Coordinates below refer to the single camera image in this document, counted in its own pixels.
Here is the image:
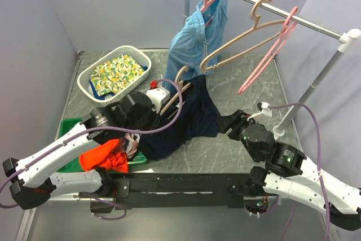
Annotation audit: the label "beige hanger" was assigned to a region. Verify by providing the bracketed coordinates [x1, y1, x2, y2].
[199, 0, 285, 73]
[160, 65, 191, 115]

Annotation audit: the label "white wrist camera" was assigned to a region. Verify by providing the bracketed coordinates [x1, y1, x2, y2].
[247, 102, 272, 122]
[146, 80, 170, 113]

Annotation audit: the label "light blue shorts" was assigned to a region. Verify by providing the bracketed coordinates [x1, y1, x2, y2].
[164, 0, 228, 81]

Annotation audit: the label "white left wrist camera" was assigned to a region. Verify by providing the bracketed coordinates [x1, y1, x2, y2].
[146, 80, 170, 113]

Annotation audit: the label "white clothes rack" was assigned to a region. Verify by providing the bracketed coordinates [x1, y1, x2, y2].
[182, 0, 361, 140]

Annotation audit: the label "white laundry basket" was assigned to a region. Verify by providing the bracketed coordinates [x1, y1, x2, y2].
[77, 45, 152, 106]

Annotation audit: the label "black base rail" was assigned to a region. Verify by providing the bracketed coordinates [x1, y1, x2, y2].
[93, 169, 266, 209]

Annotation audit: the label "green plastic tray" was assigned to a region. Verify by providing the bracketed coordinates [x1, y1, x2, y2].
[58, 118, 148, 173]

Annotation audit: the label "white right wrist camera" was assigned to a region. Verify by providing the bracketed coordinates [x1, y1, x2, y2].
[247, 102, 272, 122]

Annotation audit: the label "navy blue shorts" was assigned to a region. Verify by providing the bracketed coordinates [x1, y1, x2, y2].
[138, 75, 221, 161]

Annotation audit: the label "orange shorts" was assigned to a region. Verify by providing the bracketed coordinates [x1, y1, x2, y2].
[78, 139, 128, 173]

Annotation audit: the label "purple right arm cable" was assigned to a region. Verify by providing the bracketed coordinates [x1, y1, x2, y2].
[248, 102, 331, 241]

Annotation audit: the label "pink patterned shorts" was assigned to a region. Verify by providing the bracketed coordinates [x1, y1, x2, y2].
[120, 133, 140, 160]

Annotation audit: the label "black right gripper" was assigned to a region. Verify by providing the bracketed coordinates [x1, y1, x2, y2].
[214, 108, 259, 161]

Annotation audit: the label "pink empty hanger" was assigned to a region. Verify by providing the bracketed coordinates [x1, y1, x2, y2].
[237, 6, 298, 94]

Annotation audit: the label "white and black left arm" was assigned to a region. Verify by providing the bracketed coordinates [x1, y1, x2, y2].
[3, 91, 162, 210]

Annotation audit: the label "floral patterned cloth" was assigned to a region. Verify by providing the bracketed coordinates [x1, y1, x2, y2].
[89, 54, 145, 99]

